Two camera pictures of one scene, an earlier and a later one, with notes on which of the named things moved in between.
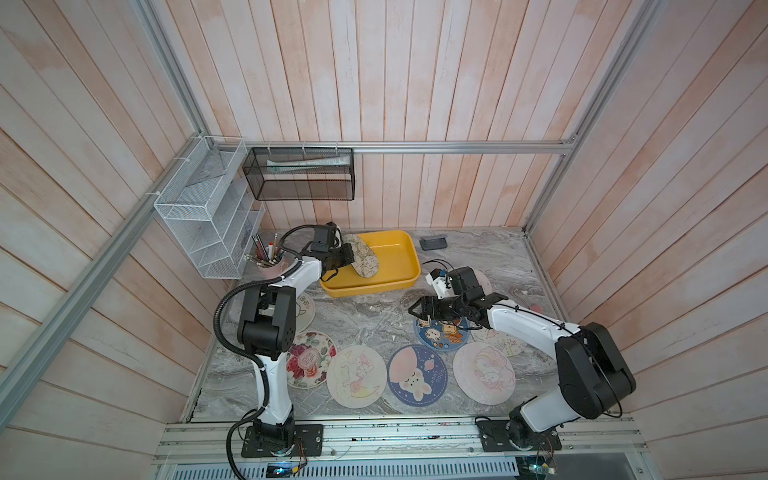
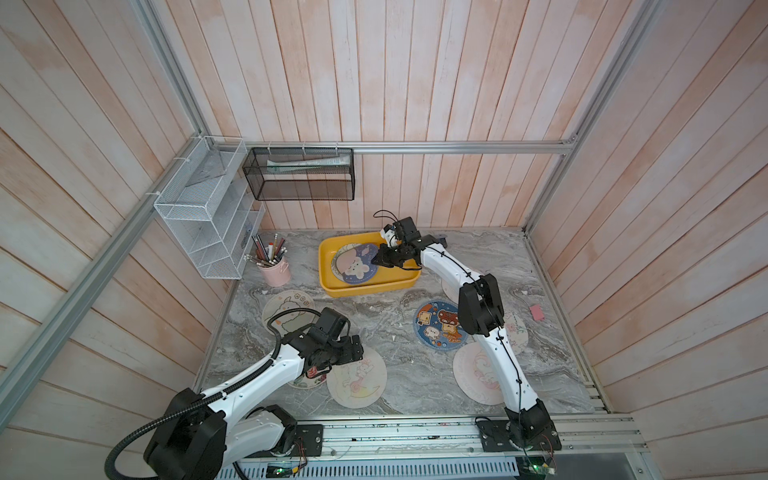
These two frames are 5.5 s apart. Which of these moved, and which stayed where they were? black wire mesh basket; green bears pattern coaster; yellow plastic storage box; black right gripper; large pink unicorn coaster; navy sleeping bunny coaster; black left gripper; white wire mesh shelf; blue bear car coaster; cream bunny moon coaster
Moved: green bears pattern coaster; navy sleeping bunny coaster; black left gripper; black right gripper
Stayed: cream bunny moon coaster; large pink unicorn coaster; yellow plastic storage box; blue bear car coaster; white wire mesh shelf; black wire mesh basket
